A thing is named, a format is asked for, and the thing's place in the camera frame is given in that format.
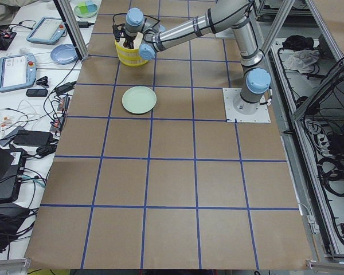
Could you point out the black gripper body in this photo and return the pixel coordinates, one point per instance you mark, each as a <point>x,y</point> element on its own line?
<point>129,38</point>

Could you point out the yellow bamboo steamer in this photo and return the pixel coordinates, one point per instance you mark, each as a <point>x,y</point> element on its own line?
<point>130,54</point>
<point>133,60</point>

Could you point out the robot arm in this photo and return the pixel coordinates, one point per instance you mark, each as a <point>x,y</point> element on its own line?
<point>234,16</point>

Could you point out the blue plate stack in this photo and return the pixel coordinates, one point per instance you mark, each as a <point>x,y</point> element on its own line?
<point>64,54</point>

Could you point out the green bowl with blocks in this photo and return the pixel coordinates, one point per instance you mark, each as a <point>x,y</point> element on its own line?
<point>86,9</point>

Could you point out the light green plate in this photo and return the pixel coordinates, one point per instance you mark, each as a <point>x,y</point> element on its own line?
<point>139,100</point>

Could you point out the upper teach pendant tablet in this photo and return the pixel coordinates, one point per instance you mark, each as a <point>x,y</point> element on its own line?
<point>47,31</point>

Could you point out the teach pendant tablet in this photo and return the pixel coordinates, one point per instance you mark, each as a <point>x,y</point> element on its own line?
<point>17,72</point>
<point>47,31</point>

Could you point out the lower teach pendant tablet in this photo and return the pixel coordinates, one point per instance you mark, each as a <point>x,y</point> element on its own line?
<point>17,72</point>

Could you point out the black laptop power brick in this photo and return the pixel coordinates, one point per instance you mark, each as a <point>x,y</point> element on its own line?
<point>32,138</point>

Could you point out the black laptop computer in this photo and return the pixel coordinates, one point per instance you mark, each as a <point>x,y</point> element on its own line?
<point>12,164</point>

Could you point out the white crumpled cloth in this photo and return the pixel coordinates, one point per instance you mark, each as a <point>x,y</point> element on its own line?
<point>303,61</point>

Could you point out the aluminium frame post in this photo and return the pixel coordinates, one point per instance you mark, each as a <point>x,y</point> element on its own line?
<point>66,13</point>

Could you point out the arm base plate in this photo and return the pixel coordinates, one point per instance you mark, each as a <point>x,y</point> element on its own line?
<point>239,111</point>

